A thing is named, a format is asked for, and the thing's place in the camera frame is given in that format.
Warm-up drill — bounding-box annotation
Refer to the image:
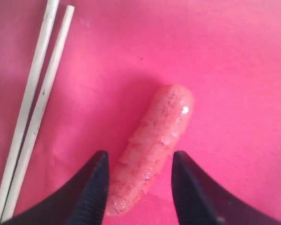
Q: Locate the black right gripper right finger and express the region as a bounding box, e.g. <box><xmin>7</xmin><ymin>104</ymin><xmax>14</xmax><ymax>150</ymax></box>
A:
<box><xmin>171</xmin><ymin>150</ymin><xmax>281</xmax><ymax>225</ymax></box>

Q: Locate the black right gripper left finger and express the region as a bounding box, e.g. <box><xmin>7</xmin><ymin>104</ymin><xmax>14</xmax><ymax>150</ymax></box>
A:
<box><xmin>5</xmin><ymin>150</ymin><xmax>110</xmax><ymax>225</ymax></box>

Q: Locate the red sausage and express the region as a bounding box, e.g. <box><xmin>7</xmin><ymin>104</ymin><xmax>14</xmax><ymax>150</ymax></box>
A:
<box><xmin>106</xmin><ymin>84</ymin><xmax>193</xmax><ymax>216</ymax></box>

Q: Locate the right wooden chopstick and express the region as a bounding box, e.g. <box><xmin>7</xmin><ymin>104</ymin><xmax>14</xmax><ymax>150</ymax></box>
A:
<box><xmin>0</xmin><ymin>5</ymin><xmax>75</xmax><ymax>224</ymax></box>

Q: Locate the red tablecloth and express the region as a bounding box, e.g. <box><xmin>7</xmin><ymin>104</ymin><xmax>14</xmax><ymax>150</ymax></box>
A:
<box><xmin>0</xmin><ymin>0</ymin><xmax>281</xmax><ymax>225</ymax></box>

